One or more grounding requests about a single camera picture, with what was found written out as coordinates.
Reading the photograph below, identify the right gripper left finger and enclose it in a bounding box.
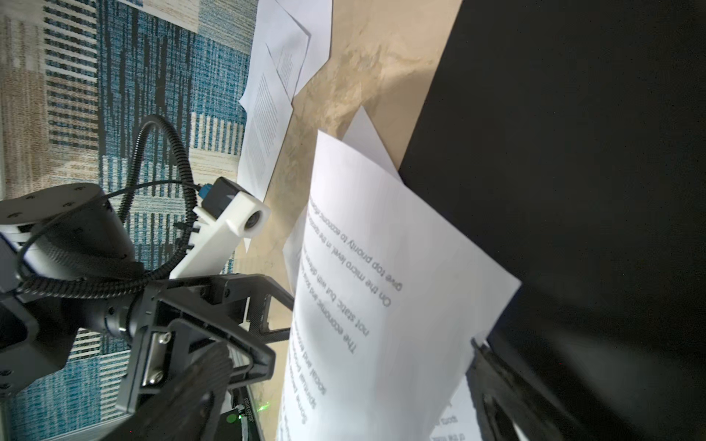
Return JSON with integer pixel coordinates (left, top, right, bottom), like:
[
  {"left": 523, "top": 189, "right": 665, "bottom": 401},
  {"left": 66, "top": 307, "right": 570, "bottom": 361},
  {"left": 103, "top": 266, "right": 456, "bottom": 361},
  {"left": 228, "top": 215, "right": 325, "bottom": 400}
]
[{"left": 105, "top": 343, "right": 233, "bottom": 441}]

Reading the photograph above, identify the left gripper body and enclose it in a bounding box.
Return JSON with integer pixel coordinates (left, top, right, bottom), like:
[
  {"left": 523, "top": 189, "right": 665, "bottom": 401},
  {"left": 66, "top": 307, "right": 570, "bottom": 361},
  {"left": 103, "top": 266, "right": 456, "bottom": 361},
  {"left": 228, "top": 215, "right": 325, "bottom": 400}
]
[{"left": 114, "top": 274, "right": 294, "bottom": 413}]

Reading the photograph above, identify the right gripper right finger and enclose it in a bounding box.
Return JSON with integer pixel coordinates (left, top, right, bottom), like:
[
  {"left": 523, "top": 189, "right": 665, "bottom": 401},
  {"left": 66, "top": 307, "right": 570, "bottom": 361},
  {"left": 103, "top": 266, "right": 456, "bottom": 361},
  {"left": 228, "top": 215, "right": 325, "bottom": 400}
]
[{"left": 467, "top": 340, "right": 585, "bottom": 440}]

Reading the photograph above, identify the text paper sheet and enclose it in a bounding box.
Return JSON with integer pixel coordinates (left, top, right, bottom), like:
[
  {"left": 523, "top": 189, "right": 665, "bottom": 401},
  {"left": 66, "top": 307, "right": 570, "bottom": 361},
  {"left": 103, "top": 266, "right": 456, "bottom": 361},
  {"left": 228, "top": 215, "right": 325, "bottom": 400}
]
[
  {"left": 237, "top": 54, "right": 292, "bottom": 201},
  {"left": 277, "top": 132, "right": 520, "bottom": 440}
]

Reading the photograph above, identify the orange black file folder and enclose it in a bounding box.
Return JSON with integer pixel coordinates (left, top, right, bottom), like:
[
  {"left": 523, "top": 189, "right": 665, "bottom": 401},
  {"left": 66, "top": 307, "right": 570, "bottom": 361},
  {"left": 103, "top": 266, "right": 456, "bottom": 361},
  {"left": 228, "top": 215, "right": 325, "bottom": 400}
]
[{"left": 400, "top": 1, "right": 705, "bottom": 440}]

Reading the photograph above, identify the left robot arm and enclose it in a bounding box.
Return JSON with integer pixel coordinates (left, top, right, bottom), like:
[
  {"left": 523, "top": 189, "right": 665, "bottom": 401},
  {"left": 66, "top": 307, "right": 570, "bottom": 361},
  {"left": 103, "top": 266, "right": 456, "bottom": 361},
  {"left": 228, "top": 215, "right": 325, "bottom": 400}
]
[{"left": 1, "top": 178, "right": 293, "bottom": 413}]

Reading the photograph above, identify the blank white paper sheet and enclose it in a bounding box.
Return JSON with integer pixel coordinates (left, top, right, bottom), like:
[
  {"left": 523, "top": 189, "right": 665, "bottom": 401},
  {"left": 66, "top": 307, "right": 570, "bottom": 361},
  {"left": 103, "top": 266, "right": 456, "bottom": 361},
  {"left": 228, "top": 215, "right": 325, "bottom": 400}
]
[{"left": 251, "top": 1, "right": 333, "bottom": 98}]

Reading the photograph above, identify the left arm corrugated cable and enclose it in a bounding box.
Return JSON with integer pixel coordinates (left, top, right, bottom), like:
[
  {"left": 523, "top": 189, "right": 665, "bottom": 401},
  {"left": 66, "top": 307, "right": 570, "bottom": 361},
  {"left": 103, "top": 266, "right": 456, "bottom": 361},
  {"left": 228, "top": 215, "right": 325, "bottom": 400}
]
[{"left": 15, "top": 114, "right": 200, "bottom": 300}]

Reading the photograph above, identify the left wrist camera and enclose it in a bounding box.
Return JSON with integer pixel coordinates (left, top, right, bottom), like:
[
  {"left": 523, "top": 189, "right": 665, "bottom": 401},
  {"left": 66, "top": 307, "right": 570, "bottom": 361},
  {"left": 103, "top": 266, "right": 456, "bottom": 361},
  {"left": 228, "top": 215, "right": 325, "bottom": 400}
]
[{"left": 169, "top": 178, "right": 271, "bottom": 279}]

